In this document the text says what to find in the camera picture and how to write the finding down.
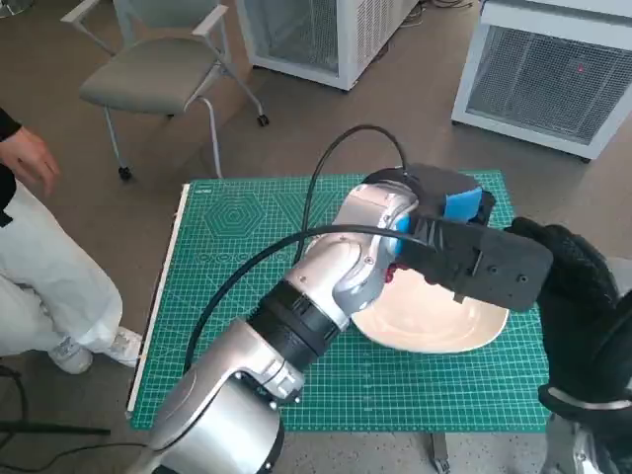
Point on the person's hand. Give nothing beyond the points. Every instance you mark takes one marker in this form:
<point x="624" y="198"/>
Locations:
<point x="29" y="153"/>

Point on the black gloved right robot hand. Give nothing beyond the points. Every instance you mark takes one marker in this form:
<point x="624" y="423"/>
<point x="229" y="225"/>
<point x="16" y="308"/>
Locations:
<point x="577" y="296"/>

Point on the red toy grape bunch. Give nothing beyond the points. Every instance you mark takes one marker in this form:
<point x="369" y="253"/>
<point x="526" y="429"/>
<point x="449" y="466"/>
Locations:
<point x="391" y="274"/>

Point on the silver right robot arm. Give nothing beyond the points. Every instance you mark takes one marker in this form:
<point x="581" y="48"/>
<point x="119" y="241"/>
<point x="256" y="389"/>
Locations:
<point x="568" y="439"/>

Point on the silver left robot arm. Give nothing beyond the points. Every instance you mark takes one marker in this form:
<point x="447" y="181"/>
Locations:
<point x="222" y="405"/>

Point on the white plate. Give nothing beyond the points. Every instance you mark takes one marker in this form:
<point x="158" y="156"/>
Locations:
<point x="424" y="326"/>

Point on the person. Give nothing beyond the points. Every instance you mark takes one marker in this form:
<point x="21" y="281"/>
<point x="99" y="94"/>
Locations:
<point x="49" y="276"/>

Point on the grey padded office chair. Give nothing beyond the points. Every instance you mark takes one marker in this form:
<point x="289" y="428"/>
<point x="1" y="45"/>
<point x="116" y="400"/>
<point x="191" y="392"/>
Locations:
<point x="148" y="74"/>

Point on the white table edge strip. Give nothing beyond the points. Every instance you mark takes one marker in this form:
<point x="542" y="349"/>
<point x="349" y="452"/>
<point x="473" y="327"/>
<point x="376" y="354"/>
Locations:
<point x="158" y="296"/>

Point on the green cutting mat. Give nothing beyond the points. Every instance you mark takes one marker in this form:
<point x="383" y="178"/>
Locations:
<point x="395" y="390"/>

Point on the metal table clamp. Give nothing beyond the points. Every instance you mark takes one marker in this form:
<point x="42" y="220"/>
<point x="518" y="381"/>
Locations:
<point x="438" y="454"/>

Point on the white mesh cabinet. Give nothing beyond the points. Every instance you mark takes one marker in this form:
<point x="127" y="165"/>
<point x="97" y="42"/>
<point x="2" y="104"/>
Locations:
<point x="306" y="34"/>
<point x="538" y="84"/>

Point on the black stand leg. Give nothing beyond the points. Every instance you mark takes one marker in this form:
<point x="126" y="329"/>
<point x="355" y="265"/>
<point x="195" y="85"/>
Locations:
<point x="49" y="425"/>

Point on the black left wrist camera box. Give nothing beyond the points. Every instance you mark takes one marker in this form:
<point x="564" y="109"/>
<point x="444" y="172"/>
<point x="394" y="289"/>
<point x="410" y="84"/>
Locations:
<point x="503" y="271"/>

